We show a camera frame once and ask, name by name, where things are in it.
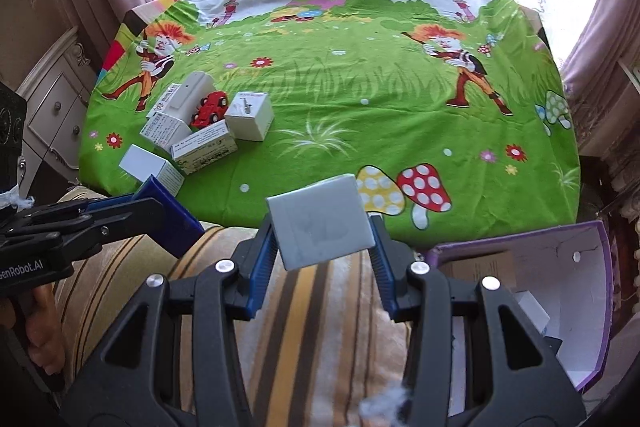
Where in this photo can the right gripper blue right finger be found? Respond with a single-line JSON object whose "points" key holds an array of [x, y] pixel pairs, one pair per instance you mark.
{"points": [[382, 266]]}

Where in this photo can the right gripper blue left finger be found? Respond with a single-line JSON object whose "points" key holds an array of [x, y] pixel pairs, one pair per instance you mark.
{"points": [[259, 262]]}

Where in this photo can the plain white square box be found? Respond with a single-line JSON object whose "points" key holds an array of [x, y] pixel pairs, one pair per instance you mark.
{"points": [[320, 222]]}

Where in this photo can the blue plastic cube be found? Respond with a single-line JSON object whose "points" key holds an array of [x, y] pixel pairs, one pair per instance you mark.
{"points": [[177, 230]]}

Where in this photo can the person left hand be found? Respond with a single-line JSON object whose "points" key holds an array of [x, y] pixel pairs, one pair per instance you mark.
{"points": [[44, 332]]}

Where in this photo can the striped beige cushion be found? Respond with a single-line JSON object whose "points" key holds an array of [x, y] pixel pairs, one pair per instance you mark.
{"points": [[319, 346]]}

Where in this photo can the white barcode medicine box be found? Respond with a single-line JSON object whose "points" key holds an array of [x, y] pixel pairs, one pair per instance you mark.
{"points": [[203, 147]]}

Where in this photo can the brown cardboard box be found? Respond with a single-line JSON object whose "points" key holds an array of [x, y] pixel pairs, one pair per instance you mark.
{"points": [[498, 265]]}

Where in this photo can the white flat box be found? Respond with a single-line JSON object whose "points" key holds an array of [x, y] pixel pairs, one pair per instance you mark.
{"points": [[141, 164]]}

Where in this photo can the white saxophone music box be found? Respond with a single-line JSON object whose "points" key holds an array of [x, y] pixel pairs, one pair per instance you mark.
{"points": [[249, 116]]}

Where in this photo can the red toy car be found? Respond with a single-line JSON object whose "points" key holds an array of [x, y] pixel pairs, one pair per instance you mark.
{"points": [[211, 110]]}

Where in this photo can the cream drawer cabinet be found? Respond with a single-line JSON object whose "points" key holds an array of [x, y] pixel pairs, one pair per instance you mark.
{"points": [[57, 91]]}

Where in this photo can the white text medicine box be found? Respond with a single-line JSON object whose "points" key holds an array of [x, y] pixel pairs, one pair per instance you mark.
{"points": [[165, 130]]}

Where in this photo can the green cartoon tablecloth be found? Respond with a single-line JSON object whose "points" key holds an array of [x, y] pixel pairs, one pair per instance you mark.
{"points": [[450, 113]]}

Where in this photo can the white plastic device case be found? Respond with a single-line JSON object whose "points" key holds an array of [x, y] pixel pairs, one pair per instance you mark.
{"points": [[186, 101]]}

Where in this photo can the purple white cardboard box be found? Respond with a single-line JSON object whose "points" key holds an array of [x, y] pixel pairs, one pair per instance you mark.
{"points": [[492, 356]]}

